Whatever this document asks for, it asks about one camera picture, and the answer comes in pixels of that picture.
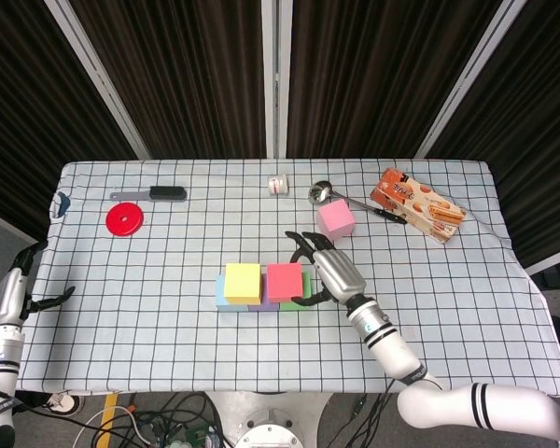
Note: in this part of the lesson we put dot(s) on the purple foam cube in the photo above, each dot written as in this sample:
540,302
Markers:
263,307

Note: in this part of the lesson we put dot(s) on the white floor frame bar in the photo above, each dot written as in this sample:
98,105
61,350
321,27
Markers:
553,262

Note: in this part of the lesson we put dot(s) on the pink foam cube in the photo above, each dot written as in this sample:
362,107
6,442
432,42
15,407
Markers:
335,219

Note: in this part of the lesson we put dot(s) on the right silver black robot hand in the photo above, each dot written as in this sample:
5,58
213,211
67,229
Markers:
338,273

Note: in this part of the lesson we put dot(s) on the white black grid tablecloth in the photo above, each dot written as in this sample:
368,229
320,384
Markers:
168,350

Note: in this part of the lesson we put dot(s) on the orange biscuit box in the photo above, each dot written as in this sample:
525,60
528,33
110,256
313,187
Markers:
415,205

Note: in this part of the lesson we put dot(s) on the yellow floor tape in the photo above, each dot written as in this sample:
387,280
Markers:
106,420

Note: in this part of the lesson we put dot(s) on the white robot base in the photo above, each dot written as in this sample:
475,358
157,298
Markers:
270,429

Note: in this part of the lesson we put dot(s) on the red round plastic disc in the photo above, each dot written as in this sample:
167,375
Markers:
121,226

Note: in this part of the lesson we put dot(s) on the white black sneaker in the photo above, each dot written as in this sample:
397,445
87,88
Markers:
65,402

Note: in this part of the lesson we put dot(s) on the black pleated curtain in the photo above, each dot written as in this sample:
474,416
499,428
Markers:
191,70

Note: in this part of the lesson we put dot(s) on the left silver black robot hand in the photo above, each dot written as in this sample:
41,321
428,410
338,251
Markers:
7,298

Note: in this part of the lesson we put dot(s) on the green foam cube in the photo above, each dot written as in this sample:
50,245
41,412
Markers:
306,284

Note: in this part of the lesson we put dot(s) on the blue table clip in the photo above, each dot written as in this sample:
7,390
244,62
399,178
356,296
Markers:
64,203

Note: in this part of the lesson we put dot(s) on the yellow foam cube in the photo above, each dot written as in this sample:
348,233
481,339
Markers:
242,280

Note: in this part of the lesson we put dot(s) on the small white jar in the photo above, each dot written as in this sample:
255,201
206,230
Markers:
278,184

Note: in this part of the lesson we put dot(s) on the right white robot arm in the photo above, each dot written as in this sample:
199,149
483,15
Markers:
387,340

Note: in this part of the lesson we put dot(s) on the blue foam cube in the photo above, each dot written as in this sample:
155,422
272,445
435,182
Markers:
220,294

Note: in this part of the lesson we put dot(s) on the white slanted frame post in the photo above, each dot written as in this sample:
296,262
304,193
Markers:
471,74
98,79

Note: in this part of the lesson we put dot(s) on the red foam cube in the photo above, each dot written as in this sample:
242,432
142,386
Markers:
284,280

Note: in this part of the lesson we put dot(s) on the white upright frame post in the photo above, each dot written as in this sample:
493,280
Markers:
270,70

